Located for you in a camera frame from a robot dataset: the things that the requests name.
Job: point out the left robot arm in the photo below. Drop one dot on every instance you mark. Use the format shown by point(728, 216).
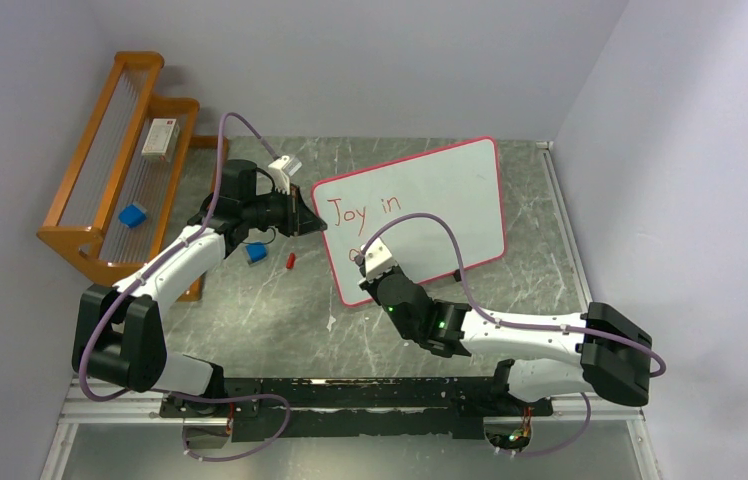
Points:
point(119, 334)

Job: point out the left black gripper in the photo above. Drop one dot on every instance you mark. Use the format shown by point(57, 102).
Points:
point(299, 219)

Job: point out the orange wooden shelf rack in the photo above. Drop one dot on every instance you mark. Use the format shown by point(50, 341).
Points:
point(107, 173)

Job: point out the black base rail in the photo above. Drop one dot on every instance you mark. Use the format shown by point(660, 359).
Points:
point(321, 408)

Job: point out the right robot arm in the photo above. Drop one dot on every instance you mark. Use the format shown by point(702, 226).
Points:
point(599, 351)

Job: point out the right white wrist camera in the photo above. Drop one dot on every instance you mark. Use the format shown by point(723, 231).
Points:
point(375, 261)

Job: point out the blue eraser on shelf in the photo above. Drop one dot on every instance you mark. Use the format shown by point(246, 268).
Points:
point(133, 215)

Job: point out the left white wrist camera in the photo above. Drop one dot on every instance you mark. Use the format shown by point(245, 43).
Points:
point(281, 170)

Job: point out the red framed whiteboard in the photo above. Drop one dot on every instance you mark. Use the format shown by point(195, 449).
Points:
point(449, 201)

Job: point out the blue eraser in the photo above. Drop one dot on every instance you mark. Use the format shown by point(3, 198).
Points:
point(133, 215)
point(255, 252)

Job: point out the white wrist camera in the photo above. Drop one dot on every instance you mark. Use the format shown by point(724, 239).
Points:
point(375, 261)
point(281, 170)

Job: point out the white red cardboard box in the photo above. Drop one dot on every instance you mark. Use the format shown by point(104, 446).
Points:
point(161, 140)

